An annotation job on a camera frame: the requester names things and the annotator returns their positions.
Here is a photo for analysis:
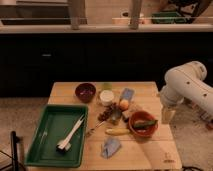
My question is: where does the metal spoon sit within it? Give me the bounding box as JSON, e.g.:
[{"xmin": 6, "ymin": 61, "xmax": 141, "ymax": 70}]
[{"xmin": 86, "ymin": 111, "xmax": 121, "ymax": 137}]

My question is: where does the dark purple bowl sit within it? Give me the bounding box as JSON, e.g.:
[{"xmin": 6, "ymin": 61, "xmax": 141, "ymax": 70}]
[{"xmin": 75, "ymin": 83, "xmax": 96, "ymax": 103}]

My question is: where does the green plastic tray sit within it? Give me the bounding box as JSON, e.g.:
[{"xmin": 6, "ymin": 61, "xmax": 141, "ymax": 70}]
[{"xmin": 25, "ymin": 105, "xmax": 88, "ymax": 168}]

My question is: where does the green cup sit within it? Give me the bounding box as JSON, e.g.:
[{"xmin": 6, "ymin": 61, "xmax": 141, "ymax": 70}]
[{"xmin": 102, "ymin": 83, "xmax": 112, "ymax": 90}]

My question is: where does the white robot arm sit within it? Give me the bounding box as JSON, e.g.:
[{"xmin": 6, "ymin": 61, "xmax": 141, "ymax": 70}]
[{"xmin": 159, "ymin": 61, "xmax": 213, "ymax": 124}]

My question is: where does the green crate background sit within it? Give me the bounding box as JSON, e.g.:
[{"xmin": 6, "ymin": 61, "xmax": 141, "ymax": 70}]
[{"xmin": 152, "ymin": 11, "xmax": 186, "ymax": 24}]

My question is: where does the yellow corn toy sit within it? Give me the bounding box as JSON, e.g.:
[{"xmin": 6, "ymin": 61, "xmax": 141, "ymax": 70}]
[{"xmin": 105, "ymin": 128, "xmax": 130, "ymax": 136}]

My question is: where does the purple grapes toy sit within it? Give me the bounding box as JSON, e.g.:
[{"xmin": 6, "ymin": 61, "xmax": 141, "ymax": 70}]
[{"xmin": 98, "ymin": 103, "xmax": 116, "ymax": 121}]

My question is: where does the black chair frame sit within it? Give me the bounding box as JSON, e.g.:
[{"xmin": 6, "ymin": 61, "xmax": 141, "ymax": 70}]
[{"xmin": 0, "ymin": 131, "xmax": 26, "ymax": 171}]

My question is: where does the green cucumber toy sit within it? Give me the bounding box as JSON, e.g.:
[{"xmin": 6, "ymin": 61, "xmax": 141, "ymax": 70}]
[{"xmin": 133, "ymin": 120, "xmax": 157, "ymax": 130}]

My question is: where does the orange bowl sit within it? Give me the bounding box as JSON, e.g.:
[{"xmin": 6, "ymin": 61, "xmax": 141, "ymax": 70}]
[{"xmin": 128, "ymin": 111, "xmax": 158, "ymax": 138}]

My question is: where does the orange fruit toy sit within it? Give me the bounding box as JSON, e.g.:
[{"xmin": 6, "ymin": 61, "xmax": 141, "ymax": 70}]
[{"xmin": 119, "ymin": 99, "xmax": 129, "ymax": 111}]

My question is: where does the white round container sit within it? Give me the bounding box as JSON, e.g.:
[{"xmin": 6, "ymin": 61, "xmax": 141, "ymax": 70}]
[{"xmin": 100, "ymin": 90, "xmax": 114, "ymax": 106}]

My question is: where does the white plastic brush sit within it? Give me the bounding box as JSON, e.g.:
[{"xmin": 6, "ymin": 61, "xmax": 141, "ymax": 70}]
[{"xmin": 56, "ymin": 116, "xmax": 84, "ymax": 152}]

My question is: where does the light blue towel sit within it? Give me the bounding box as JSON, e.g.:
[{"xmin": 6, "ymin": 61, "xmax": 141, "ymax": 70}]
[{"xmin": 101, "ymin": 137, "xmax": 121, "ymax": 159}]

